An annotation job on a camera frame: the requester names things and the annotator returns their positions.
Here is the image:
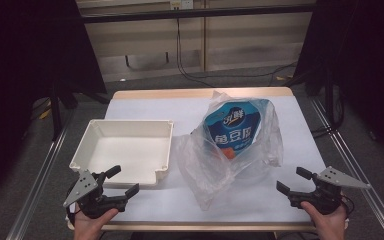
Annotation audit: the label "blue snack pouch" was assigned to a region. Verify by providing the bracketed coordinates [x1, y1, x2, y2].
[202, 98, 271, 161]

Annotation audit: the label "person's right hand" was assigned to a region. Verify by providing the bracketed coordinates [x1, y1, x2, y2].
[300, 200, 348, 240]

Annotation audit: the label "white table mat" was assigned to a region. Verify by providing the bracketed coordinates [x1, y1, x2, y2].
[67, 95, 328, 224]

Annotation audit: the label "black horizontal bar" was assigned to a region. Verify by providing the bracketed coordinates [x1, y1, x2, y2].
[79, 3, 317, 24]

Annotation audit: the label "white wall socket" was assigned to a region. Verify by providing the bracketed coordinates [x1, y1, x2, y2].
[169, 0, 194, 10]

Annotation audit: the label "black metal stand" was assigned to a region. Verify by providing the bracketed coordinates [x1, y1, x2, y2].
[48, 78, 112, 142]

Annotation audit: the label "black hanging wall cable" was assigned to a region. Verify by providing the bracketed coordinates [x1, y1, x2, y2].
[175, 18, 298, 88]

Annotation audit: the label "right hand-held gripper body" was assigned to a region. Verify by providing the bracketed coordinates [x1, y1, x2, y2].
[288, 165, 372, 216]

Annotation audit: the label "black floor cables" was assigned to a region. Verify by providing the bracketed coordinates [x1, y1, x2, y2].
[309, 74, 347, 139]

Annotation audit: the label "black curtain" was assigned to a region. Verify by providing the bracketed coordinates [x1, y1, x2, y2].
[293, 0, 384, 168]
[0, 0, 108, 209]

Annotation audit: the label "wooden table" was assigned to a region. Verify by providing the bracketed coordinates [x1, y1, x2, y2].
[67, 87, 328, 233]

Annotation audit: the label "white square plastic tray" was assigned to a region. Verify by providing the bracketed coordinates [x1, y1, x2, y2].
[69, 119, 175, 188]

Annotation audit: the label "clear plastic bag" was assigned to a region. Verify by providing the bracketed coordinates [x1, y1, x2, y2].
[176, 89, 285, 212]

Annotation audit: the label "person's left hand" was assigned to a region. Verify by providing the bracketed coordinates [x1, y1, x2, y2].
[73, 208, 119, 240]

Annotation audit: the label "metal floor rail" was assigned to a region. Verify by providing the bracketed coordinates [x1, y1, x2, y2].
[5, 109, 75, 240]
[309, 98, 384, 240]

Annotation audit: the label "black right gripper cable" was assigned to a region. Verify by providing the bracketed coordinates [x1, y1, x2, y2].
[340, 194, 356, 216]

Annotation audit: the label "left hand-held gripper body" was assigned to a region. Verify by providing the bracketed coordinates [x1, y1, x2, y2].
[62, 169, 128, 220]

